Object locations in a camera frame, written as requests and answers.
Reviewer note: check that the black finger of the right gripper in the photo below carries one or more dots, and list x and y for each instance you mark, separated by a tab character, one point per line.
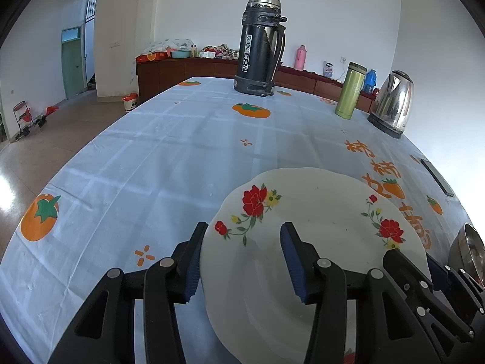
444	330
463	294

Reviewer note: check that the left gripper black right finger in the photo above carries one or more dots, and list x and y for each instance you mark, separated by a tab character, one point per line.
359	317

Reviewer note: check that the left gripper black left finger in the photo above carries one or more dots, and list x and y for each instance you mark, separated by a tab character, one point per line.
129	317

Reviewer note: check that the stainless steel bowl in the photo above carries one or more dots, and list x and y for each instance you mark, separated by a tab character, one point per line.
467	253

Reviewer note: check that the black smartphone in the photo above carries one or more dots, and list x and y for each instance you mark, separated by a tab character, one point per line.
442	183

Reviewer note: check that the stainless electric kettle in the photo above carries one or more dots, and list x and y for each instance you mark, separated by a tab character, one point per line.
391	109

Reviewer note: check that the green tumbler bottle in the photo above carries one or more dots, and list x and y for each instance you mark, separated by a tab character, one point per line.
351	90

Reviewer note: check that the persimmon print tablecloth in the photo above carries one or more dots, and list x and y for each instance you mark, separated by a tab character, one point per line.
201	151

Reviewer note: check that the blue thermos jug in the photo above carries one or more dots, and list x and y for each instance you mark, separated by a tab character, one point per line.
369	82

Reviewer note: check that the white orange bucket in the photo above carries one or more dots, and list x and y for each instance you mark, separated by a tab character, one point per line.
130	101

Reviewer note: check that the pink thermos bottle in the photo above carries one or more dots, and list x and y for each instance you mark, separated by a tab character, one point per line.
300	58

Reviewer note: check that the red folding chair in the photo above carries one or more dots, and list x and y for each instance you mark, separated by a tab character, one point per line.
23	118

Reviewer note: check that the dark wooden sideboard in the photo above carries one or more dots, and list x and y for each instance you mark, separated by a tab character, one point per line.
157	76

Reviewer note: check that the large dark thermos flask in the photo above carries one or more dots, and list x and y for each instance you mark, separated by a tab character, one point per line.
261	47

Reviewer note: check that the teal basin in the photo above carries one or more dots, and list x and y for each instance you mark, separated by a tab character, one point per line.
181	54

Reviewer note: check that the green door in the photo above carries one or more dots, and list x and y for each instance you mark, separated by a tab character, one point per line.
72	62

